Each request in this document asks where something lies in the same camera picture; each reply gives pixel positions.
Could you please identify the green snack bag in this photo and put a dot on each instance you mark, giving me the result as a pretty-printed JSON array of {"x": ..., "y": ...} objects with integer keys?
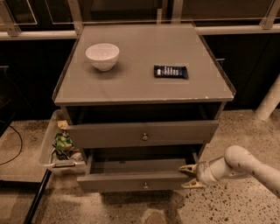
[{"x": 63, "y": 142}]

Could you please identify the grey drawer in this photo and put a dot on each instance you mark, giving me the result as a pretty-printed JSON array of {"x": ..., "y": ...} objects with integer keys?
[
  {"x": 111, "y": 173},
  {"x": 108, "y": 135}
]

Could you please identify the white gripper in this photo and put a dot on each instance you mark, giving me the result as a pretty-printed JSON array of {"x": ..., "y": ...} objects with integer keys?
[{"x": 202, "y": 174}]

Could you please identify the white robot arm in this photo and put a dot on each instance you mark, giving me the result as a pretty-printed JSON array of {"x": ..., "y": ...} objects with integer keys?
[{"x": 236, "y": 163}]

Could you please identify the grey drawer cabinet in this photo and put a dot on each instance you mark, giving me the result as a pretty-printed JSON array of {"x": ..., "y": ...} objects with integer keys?
[{"x": 130, "y": 93}]

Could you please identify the white post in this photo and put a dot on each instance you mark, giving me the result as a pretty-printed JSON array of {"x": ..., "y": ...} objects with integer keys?
[{"x": 270, "y": 101}]

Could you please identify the white ceramic bowl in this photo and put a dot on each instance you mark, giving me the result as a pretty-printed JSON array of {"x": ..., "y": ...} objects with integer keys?
[{"x": 103, "y": 56}]

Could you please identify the white metal railing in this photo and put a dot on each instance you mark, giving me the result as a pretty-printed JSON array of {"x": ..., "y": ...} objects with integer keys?
[{"x": 41, "y": 19}]

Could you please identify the grey top drawer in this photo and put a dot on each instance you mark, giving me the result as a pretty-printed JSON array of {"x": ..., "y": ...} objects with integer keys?
[{"x": 108, "y": 135}]

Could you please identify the black metal bar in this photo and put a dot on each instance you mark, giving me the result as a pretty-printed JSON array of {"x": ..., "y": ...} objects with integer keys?
[{"x": 37, "y": 198}]

